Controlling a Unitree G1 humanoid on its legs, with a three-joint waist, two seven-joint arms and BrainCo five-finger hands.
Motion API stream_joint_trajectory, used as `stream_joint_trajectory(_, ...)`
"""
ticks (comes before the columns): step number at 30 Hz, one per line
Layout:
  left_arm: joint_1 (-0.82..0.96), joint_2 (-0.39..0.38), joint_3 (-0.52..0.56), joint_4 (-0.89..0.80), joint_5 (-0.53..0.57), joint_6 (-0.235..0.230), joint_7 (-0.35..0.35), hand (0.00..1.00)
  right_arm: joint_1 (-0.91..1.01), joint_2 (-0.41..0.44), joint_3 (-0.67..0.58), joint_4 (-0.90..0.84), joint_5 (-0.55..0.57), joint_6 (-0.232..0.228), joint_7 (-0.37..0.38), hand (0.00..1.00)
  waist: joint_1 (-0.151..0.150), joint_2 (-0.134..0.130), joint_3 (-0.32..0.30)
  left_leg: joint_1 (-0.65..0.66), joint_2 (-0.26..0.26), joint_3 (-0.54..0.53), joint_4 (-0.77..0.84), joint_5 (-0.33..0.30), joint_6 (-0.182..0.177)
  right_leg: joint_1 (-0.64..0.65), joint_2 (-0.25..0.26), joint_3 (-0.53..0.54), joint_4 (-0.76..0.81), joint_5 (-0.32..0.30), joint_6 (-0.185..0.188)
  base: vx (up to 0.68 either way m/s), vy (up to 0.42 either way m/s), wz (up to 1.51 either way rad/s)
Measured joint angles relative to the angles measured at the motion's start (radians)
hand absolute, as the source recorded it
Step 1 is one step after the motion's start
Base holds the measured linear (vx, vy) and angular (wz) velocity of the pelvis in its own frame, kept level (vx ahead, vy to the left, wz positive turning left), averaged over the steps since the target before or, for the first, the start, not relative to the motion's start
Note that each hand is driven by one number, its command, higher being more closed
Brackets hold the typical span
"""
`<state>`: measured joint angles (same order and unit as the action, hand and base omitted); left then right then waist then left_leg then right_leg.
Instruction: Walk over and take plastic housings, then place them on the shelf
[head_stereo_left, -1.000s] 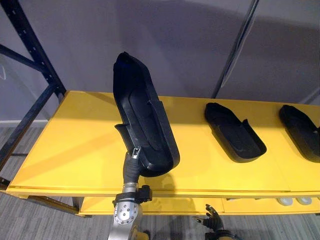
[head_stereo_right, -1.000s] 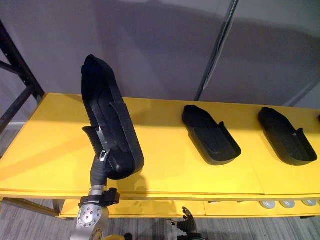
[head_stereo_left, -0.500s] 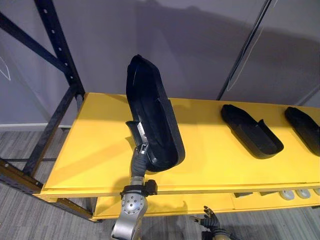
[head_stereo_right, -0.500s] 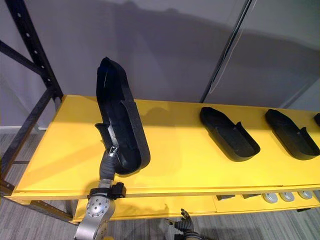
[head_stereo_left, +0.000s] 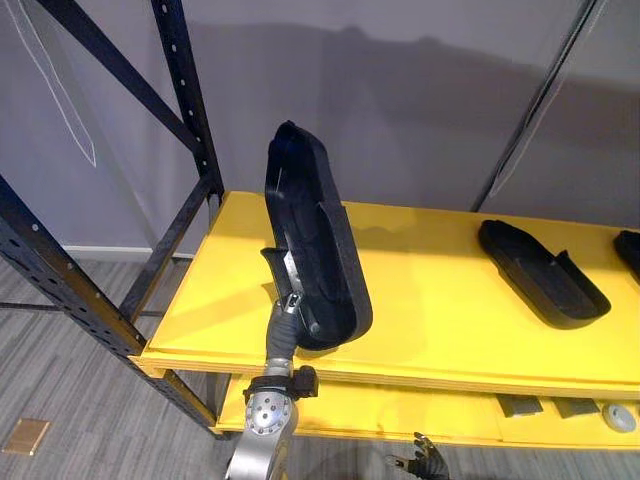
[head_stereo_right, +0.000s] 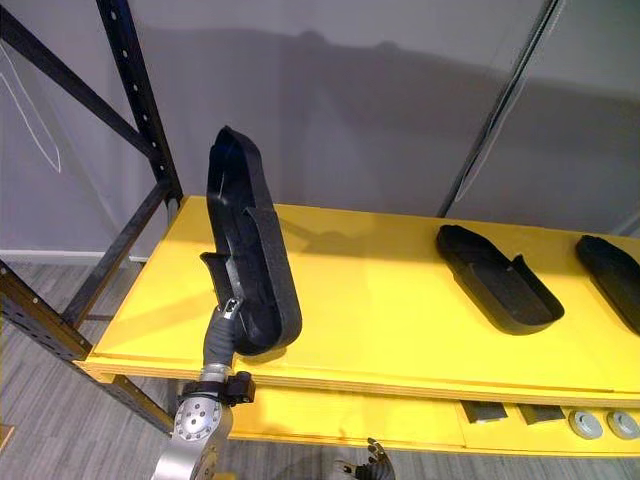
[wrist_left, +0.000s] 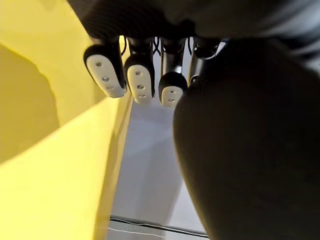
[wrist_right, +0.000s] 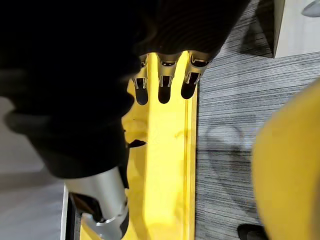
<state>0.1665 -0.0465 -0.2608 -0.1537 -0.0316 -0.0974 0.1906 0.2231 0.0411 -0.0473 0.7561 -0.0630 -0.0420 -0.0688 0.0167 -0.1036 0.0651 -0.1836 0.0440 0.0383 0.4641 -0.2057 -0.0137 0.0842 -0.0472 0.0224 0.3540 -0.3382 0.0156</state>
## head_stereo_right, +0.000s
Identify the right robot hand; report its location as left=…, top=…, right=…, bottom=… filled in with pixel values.
left=335, top=437, right=396, bottom=480

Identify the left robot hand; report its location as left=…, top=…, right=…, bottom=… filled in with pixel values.
left=202, top=294, right=247, bottom=374

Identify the black plastic housing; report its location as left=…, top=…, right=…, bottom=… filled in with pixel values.
left=574, top=233, right=640, bottom=335
left=435, top=224, right=566, bottom=335
left=199, top=124, right=305, bottom=359

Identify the yellow shelf board with cutouts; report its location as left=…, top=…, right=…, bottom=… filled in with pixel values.
left=174, top=382, right=640, bottom=457

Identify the black wrist clamp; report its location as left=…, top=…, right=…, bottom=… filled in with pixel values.
left=175, top=370, right=257, bottom=407

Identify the black rack diagonal brace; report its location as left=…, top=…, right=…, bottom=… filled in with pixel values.
left=62, top=184, right=174, bottom=326
left=0, top=7, right=156, bottom=161

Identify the silver round disc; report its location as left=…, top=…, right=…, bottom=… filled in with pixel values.
left=569, top=409, right=604, bottom=440
left=605, top=410, right=640, bottom=440

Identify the black perforated rack upright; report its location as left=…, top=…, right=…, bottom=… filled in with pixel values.
left=97, top=0, right=184, bottom=201

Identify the dark perforated rack post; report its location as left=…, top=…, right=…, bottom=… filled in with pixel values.
left=0, top=259, right=176, bottom=441

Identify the grey metal rack post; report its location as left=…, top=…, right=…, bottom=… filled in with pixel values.
left=438, top=0, right=559, bottom=219

